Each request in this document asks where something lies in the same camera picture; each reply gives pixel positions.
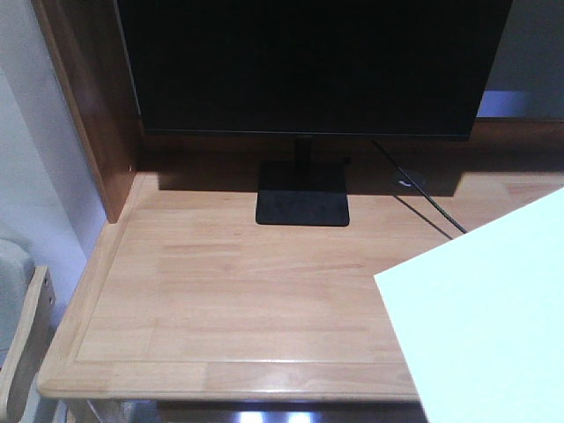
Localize black computer monitor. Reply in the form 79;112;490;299
117;1;511;226

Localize round desk cable grommet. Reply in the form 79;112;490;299
392;169;427;189

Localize white paper sheets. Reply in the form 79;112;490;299
375;191;563;422

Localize black monitor cable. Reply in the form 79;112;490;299
369;139;469;234

